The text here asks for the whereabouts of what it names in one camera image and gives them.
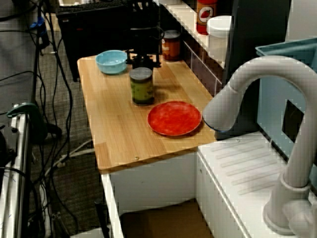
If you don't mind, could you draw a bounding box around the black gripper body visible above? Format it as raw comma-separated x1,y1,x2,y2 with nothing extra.
130,27,162,69

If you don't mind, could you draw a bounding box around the light blue bowl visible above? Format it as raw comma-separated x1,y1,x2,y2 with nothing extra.
95,49,128,75

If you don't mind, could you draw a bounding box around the green pickle can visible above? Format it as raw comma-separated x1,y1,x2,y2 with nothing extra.
129,66,156,107

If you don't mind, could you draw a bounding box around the orange beans can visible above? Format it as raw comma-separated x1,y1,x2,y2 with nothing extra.
162,29,182,62

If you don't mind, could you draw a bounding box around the white shelf ledge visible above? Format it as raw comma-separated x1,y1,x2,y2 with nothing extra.
158,0,226,69

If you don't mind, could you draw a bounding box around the large black box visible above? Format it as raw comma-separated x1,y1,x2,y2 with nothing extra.
55,0,132,83

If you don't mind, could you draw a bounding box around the red round plate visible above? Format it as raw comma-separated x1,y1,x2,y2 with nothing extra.
147,100,203,136

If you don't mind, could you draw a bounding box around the red hot sauce bottle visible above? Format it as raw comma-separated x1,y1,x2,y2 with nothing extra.
196,0,218,35

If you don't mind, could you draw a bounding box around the white lidded container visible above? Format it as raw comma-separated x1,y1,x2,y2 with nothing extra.
206,14,233,61

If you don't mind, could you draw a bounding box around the grey toy faucet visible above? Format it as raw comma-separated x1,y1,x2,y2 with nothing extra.
202,55,317,236

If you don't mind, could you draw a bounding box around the blue plastic clip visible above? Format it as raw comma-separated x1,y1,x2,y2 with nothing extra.
29,16,48,38

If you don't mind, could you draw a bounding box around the dark grey shelf upright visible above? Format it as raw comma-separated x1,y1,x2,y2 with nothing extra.
221,0,292,139

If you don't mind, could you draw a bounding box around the white toy sink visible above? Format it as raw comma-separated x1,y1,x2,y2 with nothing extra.
101,131,317,238

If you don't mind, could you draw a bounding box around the black box device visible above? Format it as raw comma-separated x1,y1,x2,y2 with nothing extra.
0,128,17,171

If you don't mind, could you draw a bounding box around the white cable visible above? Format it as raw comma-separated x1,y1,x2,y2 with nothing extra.
44,138,94,176

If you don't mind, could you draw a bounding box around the aluminium extrusion rail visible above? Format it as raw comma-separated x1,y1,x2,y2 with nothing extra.
0,109,33,238

